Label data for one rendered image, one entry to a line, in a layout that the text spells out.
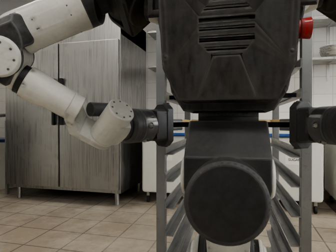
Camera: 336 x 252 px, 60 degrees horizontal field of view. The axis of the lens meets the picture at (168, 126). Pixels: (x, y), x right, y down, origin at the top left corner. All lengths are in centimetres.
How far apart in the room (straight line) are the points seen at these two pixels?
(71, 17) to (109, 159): 251
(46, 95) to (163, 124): 31
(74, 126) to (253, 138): 40
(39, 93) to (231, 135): 41
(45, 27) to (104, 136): 26
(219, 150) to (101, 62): 276
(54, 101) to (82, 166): 257
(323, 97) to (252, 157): 335
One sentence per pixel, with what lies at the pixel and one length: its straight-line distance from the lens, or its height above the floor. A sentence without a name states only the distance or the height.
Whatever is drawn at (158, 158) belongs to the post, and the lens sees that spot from 98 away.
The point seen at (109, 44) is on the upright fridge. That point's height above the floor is 168.
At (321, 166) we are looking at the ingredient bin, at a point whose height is 47.
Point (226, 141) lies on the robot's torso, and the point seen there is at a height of 84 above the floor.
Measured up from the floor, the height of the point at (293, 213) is 59.
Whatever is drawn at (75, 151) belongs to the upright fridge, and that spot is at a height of 57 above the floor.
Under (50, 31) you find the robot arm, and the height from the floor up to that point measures 105.
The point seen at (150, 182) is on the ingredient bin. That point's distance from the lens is 320.
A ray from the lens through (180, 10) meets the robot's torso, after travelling 46.
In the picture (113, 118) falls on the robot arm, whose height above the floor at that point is 88.
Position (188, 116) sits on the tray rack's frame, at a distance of 157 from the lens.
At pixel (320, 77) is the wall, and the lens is 378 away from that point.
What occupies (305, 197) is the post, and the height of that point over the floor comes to 65.
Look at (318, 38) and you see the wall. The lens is 387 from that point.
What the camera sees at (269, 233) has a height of 32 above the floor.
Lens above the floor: 87
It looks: 1 degrees down
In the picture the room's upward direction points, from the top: straight up
